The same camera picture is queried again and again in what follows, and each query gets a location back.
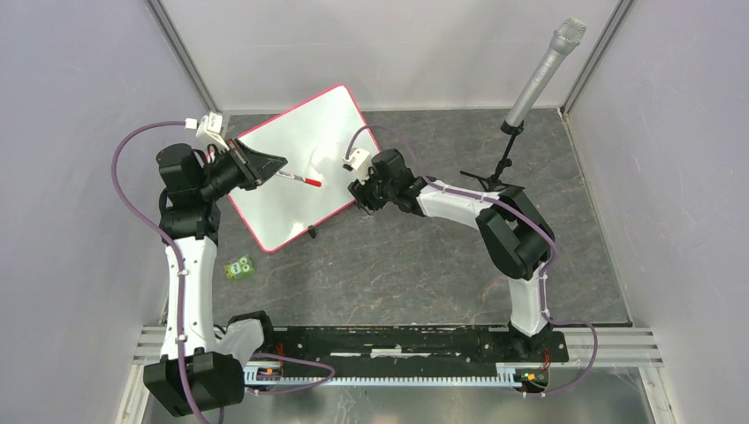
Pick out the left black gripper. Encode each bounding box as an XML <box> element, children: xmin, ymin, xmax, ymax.
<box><xmin>197</xmin><ymin>136</ymin><xmax>287</xmax><ymax>201</ymax></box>

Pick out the red capped whiteboard marker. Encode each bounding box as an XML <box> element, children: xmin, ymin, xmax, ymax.
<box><xmin>276</xmin><ymin>170</ymin><xmax>322</xmax><ymax>187</ymax></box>

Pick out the white board with pink rim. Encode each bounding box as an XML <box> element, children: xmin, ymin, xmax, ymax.
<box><xmin>229</xmin><ymin>85</ymin><xmax>381</xmax><ymax>253</ymax></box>

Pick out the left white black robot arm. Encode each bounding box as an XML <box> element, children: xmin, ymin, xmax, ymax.
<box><xmin>144</xmin><ymin>140</ymin><xmax>287</xmax><ymax>417</ymax></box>

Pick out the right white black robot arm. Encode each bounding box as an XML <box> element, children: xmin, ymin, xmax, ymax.
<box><xmin>343</xmin><ymin>148</ymin><xmax>556</xmax><ymax>360</ymax></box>

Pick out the black microphone tripod stand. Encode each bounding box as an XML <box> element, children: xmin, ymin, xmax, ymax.
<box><xmin>459</xmin><ymin>121</ymin><xmax>525</xmax><ymax>192</ymax></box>

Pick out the small green eraser toy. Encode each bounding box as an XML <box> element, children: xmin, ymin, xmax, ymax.
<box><xmin>224</xmin><ymin>254</ymin><xmax>256</xmax><ymax>281</ymax></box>

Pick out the silver microphone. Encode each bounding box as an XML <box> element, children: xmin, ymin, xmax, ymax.
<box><xmin>503</xmin><ymin>18</ymin><xmax>586</xmax><ymax>134</ymax></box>

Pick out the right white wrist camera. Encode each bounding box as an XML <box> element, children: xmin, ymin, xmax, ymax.
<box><xmin>343</xmin><ymin>148</ymin><xmax>372</xmax><ymax>184</ymax></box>

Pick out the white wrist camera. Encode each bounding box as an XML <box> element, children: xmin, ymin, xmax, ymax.
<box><xmin>343</xmin><ymin>148</ymin><xmax>372</xmax><ymax>184</ymax></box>
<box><xmin>196</xmin><ymin>111</ymin><xmax>229</xmax><ymax>151</ymax></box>

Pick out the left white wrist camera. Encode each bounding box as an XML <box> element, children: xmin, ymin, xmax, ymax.
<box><xmin>196</xmin><ymin>111</ymin><xmax>229</xmax><ymax>151</ymax></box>

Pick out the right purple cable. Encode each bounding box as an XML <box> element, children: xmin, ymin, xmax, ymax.
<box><xmin>344</xmin><ymin>125</ymin><xmax>599</xmax><ymax>398</ymax></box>

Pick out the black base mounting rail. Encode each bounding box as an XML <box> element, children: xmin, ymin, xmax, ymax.
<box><xmin>260</xmin><ymin>325</ymin><xmax>570</xmax><ymax>379</ymax></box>

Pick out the white slotted cable duct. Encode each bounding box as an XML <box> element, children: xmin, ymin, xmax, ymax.
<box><xmin>244</xmin><ymin>365</ymin><xmax>549</xmax><ymax>389</ymax></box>

